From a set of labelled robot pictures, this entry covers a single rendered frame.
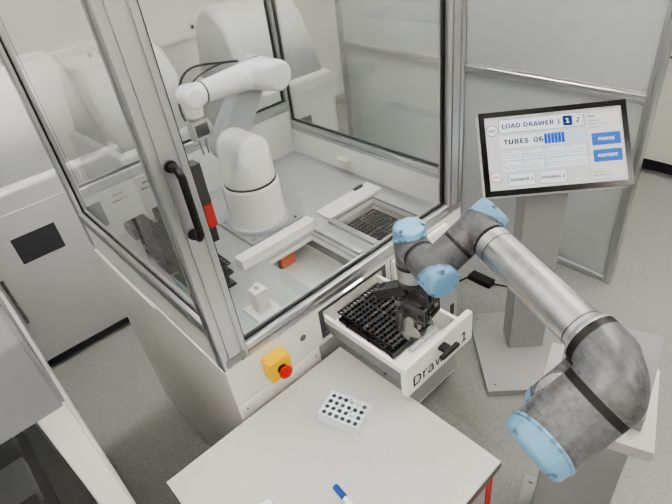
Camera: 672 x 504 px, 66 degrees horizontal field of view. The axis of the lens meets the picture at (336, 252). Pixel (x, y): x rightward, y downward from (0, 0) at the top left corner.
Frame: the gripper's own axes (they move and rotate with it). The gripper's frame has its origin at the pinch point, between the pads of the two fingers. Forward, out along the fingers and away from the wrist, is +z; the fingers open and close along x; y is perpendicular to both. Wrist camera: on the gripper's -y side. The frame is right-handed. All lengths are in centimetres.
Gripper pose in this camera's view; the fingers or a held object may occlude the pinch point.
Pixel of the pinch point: (410, 330)
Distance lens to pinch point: 137.8
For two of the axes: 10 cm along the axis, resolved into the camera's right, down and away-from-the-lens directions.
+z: 1.5, 7.7, 6.2
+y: 7.5, 3.2, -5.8
